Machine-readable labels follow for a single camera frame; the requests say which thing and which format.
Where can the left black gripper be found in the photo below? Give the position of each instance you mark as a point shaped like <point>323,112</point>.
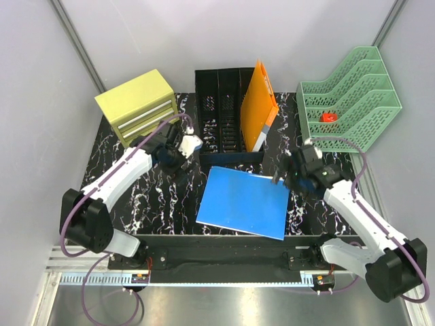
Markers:
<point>183,160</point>

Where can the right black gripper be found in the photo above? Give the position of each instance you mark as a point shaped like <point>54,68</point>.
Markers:
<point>289,166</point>

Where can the blue folder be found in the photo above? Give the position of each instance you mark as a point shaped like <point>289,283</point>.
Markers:
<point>244,202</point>

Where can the yellow-green drawer cabinet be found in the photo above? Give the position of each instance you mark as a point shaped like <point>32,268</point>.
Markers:
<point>136,107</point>

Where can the orange folder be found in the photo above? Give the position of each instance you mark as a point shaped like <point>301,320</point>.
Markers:
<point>258,110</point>

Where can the black magazine file holder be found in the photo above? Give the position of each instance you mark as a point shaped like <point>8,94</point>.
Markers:
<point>219,96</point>

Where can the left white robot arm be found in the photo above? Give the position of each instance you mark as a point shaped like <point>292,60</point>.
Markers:
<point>85,214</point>

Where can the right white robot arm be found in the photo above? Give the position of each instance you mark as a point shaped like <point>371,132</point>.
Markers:
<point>391,264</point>

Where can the black marble desk mat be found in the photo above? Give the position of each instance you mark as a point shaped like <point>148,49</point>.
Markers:
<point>156,205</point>

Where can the small red object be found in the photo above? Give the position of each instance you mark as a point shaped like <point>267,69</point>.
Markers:
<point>328,117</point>

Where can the green mesh file organizer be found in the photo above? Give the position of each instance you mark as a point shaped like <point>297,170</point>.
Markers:
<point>360,92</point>

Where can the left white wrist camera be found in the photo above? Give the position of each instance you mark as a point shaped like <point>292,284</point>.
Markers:
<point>189,143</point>

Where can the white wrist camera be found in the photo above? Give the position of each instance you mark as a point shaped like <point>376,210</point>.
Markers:
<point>189,143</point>
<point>310,142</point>

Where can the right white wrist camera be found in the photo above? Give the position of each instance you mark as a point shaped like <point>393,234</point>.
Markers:
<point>310,142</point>

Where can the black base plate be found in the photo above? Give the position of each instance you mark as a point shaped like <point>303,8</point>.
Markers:
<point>164,253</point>

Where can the aluminium frame rail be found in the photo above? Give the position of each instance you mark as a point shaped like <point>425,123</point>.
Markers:
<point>93,270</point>

